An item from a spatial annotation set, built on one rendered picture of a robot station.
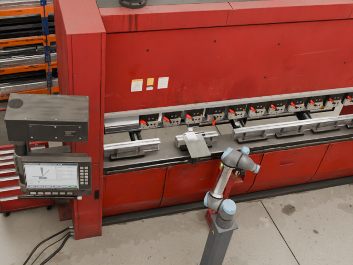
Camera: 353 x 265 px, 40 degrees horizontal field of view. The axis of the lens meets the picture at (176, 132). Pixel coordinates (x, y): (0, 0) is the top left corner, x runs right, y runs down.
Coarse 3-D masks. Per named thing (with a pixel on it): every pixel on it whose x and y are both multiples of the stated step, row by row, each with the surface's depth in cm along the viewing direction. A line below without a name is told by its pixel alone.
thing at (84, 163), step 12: (24, 156) 320; (36, 156) 321; (48, 156) 322; (60, 156) 324; (72, 156) 329; (84, 156) 330; (24, 168) 322; (84, 168) 327; (24, 180) 331; (84, 180) 336; (36, 192) 340; (48, 192) 341; (60, 192) 342; (72, 192) 344; (84, 192) 345
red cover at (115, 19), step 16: (272, 0) 366; (288, 0) 369; (304, 0) 372; (320, 0) 376; (336, 0) 379; (352, 0) 382; (112, 16) 326; (128, 16) 330; (144, 16) 333; (160, 16) 337; (176, 16) 341; (192, 16) 344; (208, 16) 348; (224, 16) 352; (240, 16) 356; (256, 16) 361; (272, 16) 365; (288, 16) 369; (304, 16) 374; (320, 16) 379; (336, 16) 383; (352, 16) 388; (112, 32) 335
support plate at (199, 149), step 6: (186, 138) 436; (198, 138) 437; (186, 144) 430; (192, 144) 431; (198, 144) 432; (204, 144) 433; (192, 150) 426; (198, 150) 427; (204, 150) 428; (192, 156) 421; (198, 156) 422; (204, 156) 423
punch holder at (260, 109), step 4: (248, 104) 436; (252, 104) 430; (256, 104) 431; (260, 104) 433; (264, 104) 434; (248, 108) 438; (256, 108) 435; (260, 108) 437; (264, 108) 438; (248, 112) 438; (252, 112) 437; (260, 112) 440; (252, 116) 441
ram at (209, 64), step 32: (128, 32) 341; (160, 32) 348; (192, 32) 356; (224, 32) 365; (256, 32) 374; (288, 32) 383; (320, 32) 393; (352, 32) 403; (128, 64) 360; (160, 64) 369; (192, 64) 378; (224, 64) 387; (256, 64) 397; (288, 64) 408; (320, 64) 419; (352, 64) 431; (128, 96) 382; (160, 96) 392; (192, 96) 402; (224, 96) 413; (256, 96) 424
